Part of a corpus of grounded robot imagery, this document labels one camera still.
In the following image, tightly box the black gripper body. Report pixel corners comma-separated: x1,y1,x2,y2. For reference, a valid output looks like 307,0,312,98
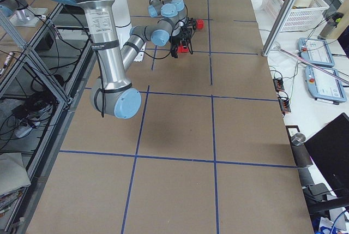
180,21,192,37
170,26,184,42

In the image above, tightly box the lower teach pendant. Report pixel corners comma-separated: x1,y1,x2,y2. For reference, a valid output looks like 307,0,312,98
304,65,347,105

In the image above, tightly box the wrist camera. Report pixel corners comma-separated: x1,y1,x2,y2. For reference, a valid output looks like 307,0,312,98
187,18,197,31

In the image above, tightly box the aluminium frame post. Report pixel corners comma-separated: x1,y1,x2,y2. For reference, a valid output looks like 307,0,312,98
262,0,296,57

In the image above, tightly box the upper teach pendant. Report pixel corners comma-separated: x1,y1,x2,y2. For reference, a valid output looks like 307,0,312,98
298,38,335,67

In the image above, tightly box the black laptop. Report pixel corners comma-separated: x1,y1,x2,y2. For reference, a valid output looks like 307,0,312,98
305,112,348,197

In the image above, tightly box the red block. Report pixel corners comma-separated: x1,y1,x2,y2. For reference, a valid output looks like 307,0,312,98
177,44,188,53
182,43,193,54
196,19,204,30

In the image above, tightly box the teach pendant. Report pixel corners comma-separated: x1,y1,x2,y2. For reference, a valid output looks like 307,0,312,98
304,65,347,105
298,38,335,67

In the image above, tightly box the white plastic basket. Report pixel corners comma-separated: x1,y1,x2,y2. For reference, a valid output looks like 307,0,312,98
262,0,329,32

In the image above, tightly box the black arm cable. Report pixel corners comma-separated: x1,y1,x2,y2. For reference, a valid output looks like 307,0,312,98
141,26,194,60

